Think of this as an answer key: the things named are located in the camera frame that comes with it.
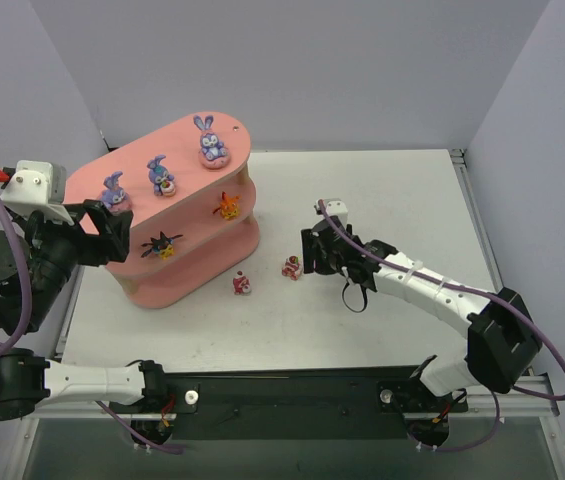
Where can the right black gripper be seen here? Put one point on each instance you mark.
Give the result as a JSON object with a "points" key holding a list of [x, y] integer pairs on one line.
{"points": [[322, 251]]}

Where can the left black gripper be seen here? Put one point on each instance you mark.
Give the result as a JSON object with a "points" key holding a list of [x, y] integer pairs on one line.
{"points": [[88, 240]]}

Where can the strawberry cake slice toy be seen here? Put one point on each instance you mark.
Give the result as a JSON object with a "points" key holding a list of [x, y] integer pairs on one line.
{"points": [[292, 268]]}

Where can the black winged toy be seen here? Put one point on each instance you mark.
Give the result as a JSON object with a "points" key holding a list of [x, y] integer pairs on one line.
{"points": [[162, 247]]}

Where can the small purple bunny with cake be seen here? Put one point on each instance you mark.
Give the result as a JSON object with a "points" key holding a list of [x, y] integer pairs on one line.
{"points": [[161, 179]]}

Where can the orange bunny toy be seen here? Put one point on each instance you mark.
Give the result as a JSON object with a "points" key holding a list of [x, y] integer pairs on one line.
{"points": [[228, 207]]}

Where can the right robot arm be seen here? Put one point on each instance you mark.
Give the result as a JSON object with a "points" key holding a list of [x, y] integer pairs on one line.
{"points": [[499, 347]]}

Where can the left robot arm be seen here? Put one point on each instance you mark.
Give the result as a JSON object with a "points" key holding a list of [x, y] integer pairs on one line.
{"points": [[28, 380]]}

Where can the pink three-tier wooden shelf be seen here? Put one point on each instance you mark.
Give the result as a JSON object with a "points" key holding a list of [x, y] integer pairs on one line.
{"points": [[210, 245]]}

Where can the pink bear with strawberry hat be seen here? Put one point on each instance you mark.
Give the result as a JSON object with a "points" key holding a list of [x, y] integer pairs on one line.
{"points": [[241, 283]]}

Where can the purple bunny toy on donut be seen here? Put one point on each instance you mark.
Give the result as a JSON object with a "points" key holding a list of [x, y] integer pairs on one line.
{"points": [[213, 153]]}

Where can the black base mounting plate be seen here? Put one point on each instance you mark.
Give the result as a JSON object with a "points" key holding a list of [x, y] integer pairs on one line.
{"points": [[372, 403]]}

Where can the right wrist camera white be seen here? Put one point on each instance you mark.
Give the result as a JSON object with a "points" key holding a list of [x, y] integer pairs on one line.
{"points": [[334, 207]]}

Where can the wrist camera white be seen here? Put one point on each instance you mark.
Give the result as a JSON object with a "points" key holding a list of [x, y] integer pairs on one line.
{"points": [[35, 186], [334, 207]]}

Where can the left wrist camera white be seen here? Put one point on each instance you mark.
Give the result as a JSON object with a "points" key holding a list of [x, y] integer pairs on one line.
{"points": [[35, 186]]}

